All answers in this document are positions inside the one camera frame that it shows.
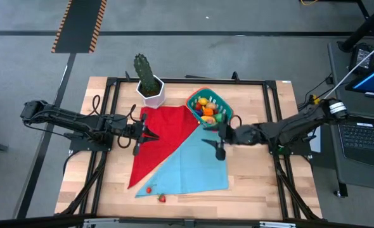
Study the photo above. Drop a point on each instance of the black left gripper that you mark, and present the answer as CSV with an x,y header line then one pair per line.
x,y
136,130

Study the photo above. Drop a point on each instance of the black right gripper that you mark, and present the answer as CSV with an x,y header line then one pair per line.
x,y
247,134

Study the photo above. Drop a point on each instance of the yellow toy banana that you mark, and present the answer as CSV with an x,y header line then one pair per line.
x,y
206,119

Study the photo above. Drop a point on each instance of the green toy bell pepper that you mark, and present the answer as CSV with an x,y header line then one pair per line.
x,y
218,117

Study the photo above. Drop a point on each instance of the purple toy eggplant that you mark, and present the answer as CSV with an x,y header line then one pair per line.
x,y
199,112

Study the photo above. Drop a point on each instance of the tan toy bread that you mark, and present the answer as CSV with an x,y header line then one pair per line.
x,y
211,105

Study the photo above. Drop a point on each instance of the red toy tomato green top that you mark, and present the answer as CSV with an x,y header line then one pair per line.
x,y
198,106

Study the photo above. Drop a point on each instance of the yellow toy lemon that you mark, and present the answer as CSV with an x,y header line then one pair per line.
x,y
203,101

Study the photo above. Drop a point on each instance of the red toy cherry with stem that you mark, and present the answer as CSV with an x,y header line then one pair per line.
x,y
148,190

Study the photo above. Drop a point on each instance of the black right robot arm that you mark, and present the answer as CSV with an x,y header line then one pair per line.
x,y
301,122

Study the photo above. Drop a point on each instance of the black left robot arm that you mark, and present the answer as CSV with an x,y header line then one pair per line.
x,y
79,122

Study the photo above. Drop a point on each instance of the teal basket orange rim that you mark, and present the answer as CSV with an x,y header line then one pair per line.
x,y
214,94

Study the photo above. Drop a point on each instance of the red cloth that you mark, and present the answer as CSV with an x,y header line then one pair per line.
x,y
165,126

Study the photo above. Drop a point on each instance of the teal cloth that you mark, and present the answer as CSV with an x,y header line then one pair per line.
x,y
193,164

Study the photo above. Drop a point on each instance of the white hexagonal planter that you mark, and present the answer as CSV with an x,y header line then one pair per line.
x,y
153,100

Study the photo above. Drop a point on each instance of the red toy strawberry green leaves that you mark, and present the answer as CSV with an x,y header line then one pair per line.
x,y
162,198

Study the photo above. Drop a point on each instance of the green cactus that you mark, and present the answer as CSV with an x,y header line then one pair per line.
x,y
144,71

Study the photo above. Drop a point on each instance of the white paper sheet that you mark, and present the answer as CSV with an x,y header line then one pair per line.
x,y
316,144

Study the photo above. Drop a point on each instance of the yellow power plug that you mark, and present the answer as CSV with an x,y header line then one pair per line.
x,y
315,99

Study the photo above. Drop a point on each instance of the black hazard striped mat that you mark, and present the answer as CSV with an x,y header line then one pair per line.
x,y
79,25

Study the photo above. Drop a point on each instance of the dark grey side desk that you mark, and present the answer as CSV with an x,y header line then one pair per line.
x,y
348,174

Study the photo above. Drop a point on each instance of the black laptop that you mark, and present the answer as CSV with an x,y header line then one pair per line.
x,y
364,139

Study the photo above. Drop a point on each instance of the black power supply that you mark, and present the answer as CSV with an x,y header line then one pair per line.
x,y
361,58

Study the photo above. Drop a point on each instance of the black stand leg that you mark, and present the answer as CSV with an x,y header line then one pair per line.
x,y
367,25

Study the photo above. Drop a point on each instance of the black metal table frame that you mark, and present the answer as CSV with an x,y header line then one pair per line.
x,y
187,81

